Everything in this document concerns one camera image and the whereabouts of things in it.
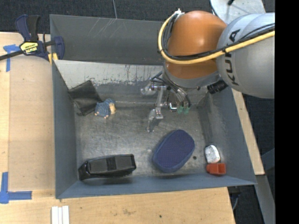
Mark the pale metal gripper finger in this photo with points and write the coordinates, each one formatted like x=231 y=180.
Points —
x=159 y=114
x=151 y=123

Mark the grey metal bin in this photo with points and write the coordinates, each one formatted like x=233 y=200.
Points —
x=116 y=134

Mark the blue toy hedgehog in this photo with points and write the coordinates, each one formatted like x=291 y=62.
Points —
x=102 y=108

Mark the black oblong brush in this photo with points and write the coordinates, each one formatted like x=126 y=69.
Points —
x=109 y=165

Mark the white speckled stone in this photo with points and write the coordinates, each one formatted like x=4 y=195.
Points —
x=212 y=154

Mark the red-orange small block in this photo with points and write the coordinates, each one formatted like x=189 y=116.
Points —
x=216 y=168

